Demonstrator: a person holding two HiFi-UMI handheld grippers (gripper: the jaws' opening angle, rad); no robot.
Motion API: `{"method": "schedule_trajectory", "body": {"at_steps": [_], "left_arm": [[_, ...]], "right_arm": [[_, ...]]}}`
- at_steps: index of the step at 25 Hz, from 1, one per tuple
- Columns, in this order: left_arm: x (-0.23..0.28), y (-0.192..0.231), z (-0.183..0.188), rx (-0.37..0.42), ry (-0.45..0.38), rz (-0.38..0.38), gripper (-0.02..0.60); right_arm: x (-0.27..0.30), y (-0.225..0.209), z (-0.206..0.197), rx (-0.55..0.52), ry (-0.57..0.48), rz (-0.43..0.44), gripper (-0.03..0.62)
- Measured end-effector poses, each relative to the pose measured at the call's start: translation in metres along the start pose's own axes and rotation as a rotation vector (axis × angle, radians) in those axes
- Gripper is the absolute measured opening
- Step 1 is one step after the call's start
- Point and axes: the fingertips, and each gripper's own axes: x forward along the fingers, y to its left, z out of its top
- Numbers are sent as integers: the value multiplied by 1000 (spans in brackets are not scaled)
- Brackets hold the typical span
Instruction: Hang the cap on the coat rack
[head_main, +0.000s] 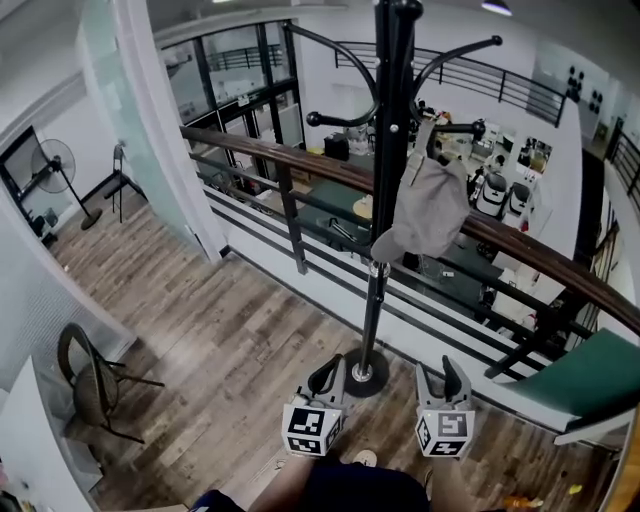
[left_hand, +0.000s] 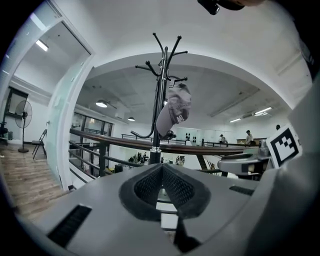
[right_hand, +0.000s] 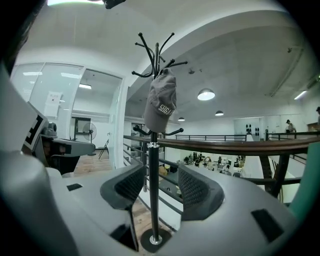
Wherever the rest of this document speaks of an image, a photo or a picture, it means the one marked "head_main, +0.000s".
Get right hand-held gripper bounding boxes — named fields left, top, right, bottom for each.
left=414, top=354, right=476, bottom=459

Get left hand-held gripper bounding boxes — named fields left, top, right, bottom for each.
left=281, top=353, right=350, bottom=459

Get grey baseball cap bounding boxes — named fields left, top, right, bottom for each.
left=369, top=119, right=472, bottom=264

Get black metal coat rack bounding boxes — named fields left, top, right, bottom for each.
left=282, top=0, right=504, bottom=399

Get person's right forearm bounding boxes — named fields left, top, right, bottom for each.
left=431, top=454, right=482, bottom=512

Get person's dark shorts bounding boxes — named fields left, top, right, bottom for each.
left=189, top=459, right=432, bottom=512

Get orange plastic bottle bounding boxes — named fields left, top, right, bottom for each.
left=501, top=493, right=545, bottom=512

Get green hanging mat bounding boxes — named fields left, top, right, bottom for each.
left=492, top=327, right=640, bottom=434

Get grey office chair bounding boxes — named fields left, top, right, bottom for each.
left=473, top=171, right=510, bottom=220
left=506, top=181, right=532, bottom=217

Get black railing wooden handrail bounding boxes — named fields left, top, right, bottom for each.
left=179, top=124, right=640, bottom=382

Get black wicker chair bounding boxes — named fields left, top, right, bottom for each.
left=56, top=322, right=167, bottom=446

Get black metal balcony railing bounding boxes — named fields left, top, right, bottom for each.
left=603, top=128, right=640, bottom=214
left=333, top=41, right=569, bottom=129

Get black folding chair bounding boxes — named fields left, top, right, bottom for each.
left=81, top=141, right=150, bottom=224

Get frosted glass door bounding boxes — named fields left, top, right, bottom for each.
left=79, top=0, right=222, bottom=262

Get white table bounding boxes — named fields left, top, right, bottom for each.
left=0, top=356, right=102, bottom=512

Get black standing fan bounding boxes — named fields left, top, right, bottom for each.
left=30, top=138, right=104, bottom=232

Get wooden desk white frame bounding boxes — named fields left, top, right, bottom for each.
left=552, top=409, right=640, bottom=512

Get black framed window wall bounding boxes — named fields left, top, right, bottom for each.
left=158, top=19, right=307, bottom=152

